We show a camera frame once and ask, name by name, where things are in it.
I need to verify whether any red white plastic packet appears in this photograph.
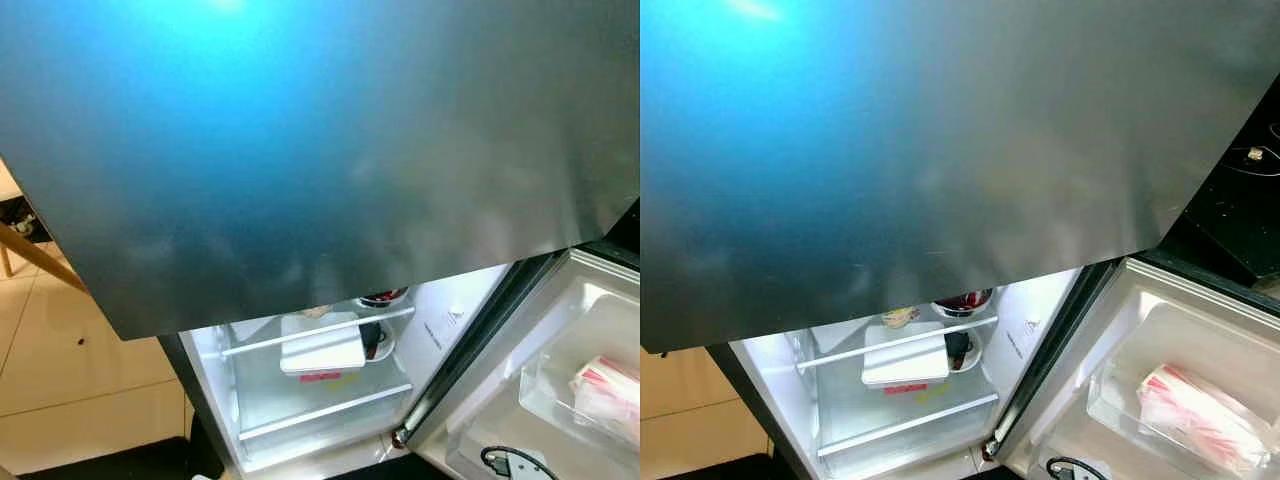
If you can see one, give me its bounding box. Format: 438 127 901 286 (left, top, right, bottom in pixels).
1137 363 1273 473
570 355 640 446

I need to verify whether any clear door bin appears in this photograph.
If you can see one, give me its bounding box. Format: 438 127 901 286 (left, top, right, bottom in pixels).
1085 355 1280 480
518 345 640 456

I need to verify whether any white-lined fridge door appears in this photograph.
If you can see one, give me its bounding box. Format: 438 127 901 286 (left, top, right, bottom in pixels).
400 248 640 480
985 255 1280 480

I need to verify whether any white lidded food box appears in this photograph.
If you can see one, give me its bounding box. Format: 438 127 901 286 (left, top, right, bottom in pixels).
862 322 951 388
279 312 367 377

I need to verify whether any grey steel freezer door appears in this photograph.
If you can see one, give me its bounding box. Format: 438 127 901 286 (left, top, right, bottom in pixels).
0 0 640 341
640 0 1280 354

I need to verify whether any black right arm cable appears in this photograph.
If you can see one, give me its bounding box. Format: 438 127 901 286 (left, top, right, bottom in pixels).
1045 456 1113 480
480 445 561 480

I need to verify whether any dark blue carpet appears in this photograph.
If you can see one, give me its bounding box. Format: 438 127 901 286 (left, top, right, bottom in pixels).
20 412 226 480
655 452 796 480

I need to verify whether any glass shelf white rail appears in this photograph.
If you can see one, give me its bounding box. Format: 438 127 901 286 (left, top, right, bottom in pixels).
795 316 1001 371
238 383 414 443
218 306 417 359
815 393 1001 458

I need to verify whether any white plate dark food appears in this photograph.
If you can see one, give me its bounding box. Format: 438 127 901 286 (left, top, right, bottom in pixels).
358 320 397 363
942 328 987 374

